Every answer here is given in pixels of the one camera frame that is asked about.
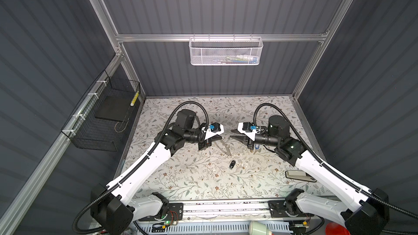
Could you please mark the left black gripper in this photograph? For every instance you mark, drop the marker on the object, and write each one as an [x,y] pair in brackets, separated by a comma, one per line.
[205,143]

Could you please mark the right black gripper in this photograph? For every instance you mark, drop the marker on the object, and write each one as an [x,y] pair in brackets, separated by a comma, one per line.
[249,141]

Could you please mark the perforated metal ring disc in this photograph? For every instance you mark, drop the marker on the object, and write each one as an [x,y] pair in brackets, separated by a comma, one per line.
[224,149]

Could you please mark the black head key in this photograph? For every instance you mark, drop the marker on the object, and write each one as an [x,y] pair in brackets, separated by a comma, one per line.
[232,164]

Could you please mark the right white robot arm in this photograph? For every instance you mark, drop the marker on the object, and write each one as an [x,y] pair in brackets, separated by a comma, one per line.
[358,213]

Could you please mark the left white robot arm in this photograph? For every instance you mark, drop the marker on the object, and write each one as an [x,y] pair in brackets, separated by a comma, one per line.
[114,206]

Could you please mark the grey flat phone-like object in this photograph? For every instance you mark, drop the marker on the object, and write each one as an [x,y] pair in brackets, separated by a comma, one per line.
[299,175]

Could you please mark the yellow marker pen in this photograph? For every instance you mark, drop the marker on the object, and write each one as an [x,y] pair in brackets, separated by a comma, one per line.
[134,99]

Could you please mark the pale green plastic object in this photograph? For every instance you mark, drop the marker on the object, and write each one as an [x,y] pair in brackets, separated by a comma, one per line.
[256,228]

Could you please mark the black foam pad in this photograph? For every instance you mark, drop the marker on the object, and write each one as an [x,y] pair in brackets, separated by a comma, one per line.
[116,109]

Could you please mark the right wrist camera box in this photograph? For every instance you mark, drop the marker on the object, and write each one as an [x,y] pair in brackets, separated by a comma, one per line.
[247,127]

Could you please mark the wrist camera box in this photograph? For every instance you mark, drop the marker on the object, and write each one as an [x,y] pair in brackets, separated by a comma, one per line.
[213,131]
[247,127]

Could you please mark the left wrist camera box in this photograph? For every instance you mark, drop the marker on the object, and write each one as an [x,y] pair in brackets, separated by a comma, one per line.
[213,131]

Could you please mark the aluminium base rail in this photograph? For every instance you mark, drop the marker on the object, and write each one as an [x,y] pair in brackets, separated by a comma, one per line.
[212,210]

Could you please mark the white wire mesh basket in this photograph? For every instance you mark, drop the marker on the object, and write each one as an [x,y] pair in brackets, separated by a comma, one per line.
[228,51]

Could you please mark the white slotted cable duct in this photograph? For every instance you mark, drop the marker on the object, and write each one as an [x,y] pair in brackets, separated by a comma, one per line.
[216,228]

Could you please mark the black wire wall basket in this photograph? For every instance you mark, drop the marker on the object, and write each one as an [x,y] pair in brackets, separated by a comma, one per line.
[87,132]

